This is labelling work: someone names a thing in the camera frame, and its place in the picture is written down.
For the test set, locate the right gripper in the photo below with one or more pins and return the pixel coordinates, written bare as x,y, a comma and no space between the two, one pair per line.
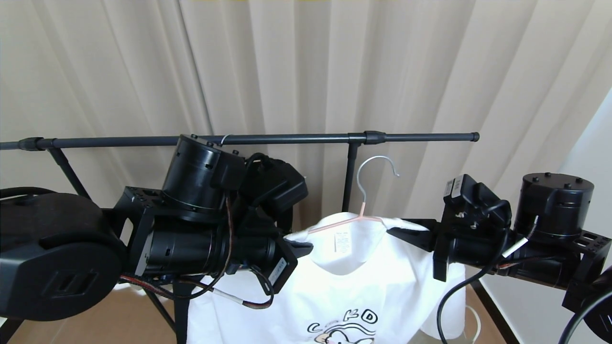
473,248

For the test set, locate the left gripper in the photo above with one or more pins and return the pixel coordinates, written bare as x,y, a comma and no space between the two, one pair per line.
253,248

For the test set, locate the pink clothes hanger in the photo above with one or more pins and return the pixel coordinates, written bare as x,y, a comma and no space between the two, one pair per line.
363,212
224,138

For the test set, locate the white garment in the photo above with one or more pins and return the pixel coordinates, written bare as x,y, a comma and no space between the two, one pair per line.
382,286

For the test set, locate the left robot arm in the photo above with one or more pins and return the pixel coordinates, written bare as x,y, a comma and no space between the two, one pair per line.
57,253

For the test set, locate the white laundry basket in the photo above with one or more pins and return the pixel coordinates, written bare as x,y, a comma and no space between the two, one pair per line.
478,322

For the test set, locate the black clothes rack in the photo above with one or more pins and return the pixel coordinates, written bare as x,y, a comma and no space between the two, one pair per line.
311,138

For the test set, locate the beige curtain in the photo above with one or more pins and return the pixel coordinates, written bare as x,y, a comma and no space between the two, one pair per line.
334,62

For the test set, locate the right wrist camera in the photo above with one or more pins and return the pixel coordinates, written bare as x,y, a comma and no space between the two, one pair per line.
478,200

